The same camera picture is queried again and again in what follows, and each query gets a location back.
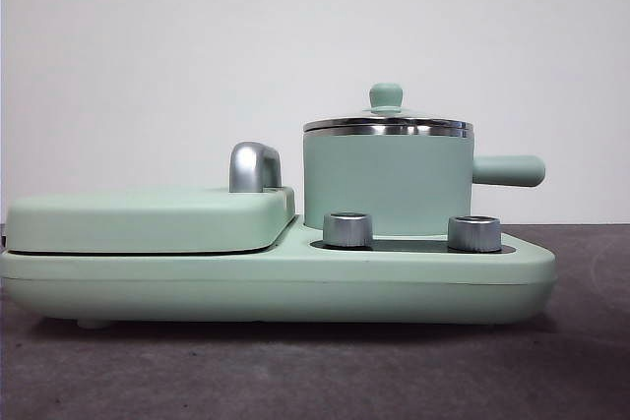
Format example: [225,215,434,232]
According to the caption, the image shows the glass lid with green knob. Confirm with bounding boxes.
[301,83,475,141]

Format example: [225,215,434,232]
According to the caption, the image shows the silver control knob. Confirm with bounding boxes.
[322,211,374,249]
[446,215,504,252]

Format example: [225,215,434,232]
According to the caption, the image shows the mint green breakfast machine base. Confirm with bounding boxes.
[0,215,558,330]

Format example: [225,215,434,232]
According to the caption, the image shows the mint green griddle cover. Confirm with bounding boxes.
[4,185,297,254]

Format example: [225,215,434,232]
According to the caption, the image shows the mint green pot with handle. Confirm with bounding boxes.
[300,127,546,237]

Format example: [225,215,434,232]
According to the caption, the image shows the silver griddle cover handle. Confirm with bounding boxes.
[228,142,284,194]

